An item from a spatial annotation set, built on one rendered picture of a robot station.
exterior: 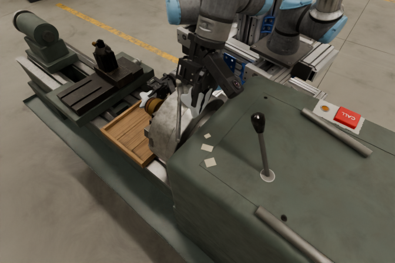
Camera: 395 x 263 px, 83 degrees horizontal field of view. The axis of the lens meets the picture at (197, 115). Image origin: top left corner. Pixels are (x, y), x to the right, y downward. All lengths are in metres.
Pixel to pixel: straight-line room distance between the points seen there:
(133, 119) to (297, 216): 0.88
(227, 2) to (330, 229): 0.52
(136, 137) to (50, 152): 1.44
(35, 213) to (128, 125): 1.26
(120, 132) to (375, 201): 0.99
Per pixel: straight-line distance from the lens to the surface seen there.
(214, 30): 0.50
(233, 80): 0.51
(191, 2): 0.92
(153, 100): 0.94
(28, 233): 2.18
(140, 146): 1.09
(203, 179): 0.57
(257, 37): 1.36
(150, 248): 1.83
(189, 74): 0.55
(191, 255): 1.25
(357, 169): 0.71
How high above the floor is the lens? 1.77
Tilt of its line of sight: 49 degrees down
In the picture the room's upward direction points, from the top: straight up
